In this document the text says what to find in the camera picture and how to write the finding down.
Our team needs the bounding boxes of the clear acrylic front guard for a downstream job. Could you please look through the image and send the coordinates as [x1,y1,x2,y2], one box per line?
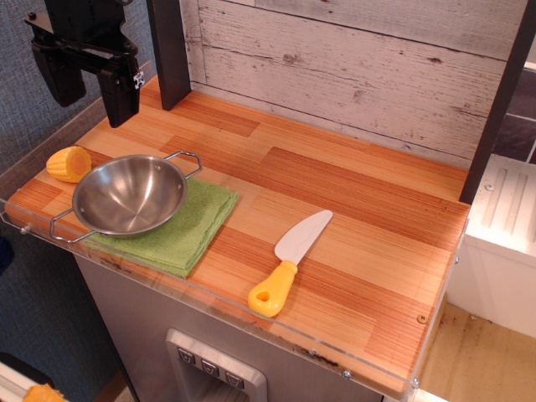
[6,191,469,400]

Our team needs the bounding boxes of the yellow handled toy knife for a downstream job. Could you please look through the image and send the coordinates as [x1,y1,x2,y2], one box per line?
[247,209,333,317]

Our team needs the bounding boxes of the dark wooden right post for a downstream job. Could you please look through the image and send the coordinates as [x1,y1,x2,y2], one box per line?
[459,0,535,204]

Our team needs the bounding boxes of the yellow toy corn cob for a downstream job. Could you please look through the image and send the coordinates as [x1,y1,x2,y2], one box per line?
[46,146,92,183]

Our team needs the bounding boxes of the green folded cloth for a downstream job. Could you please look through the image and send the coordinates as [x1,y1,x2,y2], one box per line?
[83,178,239,278]

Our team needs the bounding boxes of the yellow object bottom left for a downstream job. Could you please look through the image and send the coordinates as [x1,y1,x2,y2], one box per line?
[23,384,66,402]

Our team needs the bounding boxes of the dark wooden left post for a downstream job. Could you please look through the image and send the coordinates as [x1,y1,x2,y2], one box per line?
[147,0,192,111]

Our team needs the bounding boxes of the dark wooden post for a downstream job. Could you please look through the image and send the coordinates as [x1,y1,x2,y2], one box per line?
[147,0,192,111]
[459,0,535,204]

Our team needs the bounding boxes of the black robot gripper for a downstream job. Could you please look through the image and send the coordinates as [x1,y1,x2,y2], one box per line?
[24,1,144,128]

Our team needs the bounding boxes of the silver dispenser panel with buttons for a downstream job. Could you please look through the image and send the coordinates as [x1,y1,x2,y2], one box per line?
[166,328,268,401]

